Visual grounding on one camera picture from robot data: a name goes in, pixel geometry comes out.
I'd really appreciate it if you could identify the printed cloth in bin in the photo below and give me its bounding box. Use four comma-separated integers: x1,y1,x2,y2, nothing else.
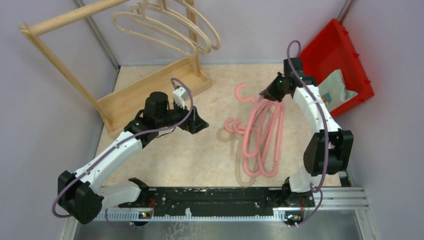
318,69,358,112

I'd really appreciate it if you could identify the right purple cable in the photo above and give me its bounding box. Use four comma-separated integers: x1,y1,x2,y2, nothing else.
286,40,330,228

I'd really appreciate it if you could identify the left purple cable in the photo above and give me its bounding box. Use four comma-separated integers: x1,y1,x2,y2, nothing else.
51,77,195,230

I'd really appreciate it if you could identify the wooden hanger rack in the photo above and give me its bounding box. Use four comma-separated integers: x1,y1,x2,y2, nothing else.
18,0,213,137

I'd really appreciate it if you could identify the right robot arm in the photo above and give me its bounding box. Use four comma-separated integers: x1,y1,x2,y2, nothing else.
260,57,354,206

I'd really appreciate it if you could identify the red plastic bin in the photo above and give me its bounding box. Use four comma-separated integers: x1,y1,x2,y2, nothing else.
299,18,374,118

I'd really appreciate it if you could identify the pink plastic hanger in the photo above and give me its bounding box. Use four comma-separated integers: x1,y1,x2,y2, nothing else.
234,83,285,178

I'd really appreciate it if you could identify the purple cable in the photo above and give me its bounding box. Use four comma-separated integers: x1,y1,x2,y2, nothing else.
286,40,330,228
51,77,195,230

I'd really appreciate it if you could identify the beige plastic hanger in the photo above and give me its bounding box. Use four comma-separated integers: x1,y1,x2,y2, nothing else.
111,11,198,59

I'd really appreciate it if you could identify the pink hanger in pile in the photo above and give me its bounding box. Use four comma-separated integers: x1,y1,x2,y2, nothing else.
232,120,246,135
217,118,269,178

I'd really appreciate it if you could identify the beige hanger with left hook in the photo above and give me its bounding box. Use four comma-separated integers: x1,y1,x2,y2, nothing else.
216,127,256,188

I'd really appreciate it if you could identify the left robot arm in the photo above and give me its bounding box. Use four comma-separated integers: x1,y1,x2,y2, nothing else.
51,87,209,224

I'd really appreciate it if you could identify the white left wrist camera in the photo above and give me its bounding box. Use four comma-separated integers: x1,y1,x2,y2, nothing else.
172,86,193,110

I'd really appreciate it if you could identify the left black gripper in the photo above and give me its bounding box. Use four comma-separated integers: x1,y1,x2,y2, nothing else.
156,97,209,134

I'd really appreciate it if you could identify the aluminium rail frame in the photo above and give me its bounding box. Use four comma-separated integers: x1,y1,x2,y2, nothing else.
60,184,379,240

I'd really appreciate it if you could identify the black base bar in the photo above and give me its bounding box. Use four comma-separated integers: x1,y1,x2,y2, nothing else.
119,186,315,217

